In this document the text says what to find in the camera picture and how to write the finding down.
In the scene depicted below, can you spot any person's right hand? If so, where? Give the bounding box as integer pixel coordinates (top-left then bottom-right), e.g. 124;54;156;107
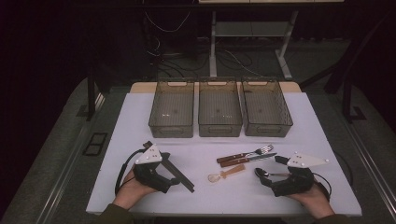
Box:
288;183;335;219

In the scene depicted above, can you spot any wooden-handled metal knife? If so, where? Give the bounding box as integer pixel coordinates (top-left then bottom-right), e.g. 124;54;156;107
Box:
219;152;278;168

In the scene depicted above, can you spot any black floor frame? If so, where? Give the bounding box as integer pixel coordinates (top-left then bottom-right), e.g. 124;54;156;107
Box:
82;132;108;157

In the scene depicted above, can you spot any wooden-handled metal fork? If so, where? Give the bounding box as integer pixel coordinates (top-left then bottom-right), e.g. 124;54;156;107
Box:
217;144;275;164

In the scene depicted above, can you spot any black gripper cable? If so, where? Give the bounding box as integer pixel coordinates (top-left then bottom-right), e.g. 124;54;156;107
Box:
114;148;147;196
312;172;332;201

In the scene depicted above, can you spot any smoky transparent plastic bin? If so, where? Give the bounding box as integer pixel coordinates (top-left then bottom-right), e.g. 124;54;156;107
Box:
241;77;294;138
197;77;243;138
148;77;195;139

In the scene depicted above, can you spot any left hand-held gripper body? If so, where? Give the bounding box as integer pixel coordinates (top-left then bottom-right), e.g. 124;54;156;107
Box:
134;143;181;194

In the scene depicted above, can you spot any black metal stand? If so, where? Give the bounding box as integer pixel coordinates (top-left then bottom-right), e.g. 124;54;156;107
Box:
341;77;368;124
86;74;98;122

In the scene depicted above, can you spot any tangle of floor cables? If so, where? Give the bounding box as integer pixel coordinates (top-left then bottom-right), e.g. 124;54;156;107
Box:
155;46;260;78

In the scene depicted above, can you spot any person's left hand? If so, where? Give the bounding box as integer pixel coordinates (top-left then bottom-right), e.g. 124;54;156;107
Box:
113;167;157;210

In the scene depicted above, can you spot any white table cover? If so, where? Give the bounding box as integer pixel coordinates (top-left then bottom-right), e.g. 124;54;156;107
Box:
86;91;362;217

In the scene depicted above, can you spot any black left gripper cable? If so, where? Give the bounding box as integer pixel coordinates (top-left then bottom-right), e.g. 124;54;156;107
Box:
114;148;147;196

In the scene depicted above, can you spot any white metal desk frame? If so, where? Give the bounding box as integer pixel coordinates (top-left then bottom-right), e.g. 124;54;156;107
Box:
208;10;300;81

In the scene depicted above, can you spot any translucent orange plastic spoon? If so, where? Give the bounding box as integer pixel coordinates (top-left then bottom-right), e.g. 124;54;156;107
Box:
207;163;247;184

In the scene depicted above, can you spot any shiny metal spoon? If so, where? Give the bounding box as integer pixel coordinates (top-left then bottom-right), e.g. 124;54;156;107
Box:
254;167;292;181

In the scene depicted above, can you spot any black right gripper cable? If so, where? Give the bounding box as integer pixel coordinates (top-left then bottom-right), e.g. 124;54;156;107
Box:
312;172;332;201

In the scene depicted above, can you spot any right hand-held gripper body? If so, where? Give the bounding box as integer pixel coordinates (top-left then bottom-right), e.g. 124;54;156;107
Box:
271;151;331;198

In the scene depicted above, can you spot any white hanging cable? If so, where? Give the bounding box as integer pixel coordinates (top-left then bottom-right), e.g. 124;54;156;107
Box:
144;10;192;34

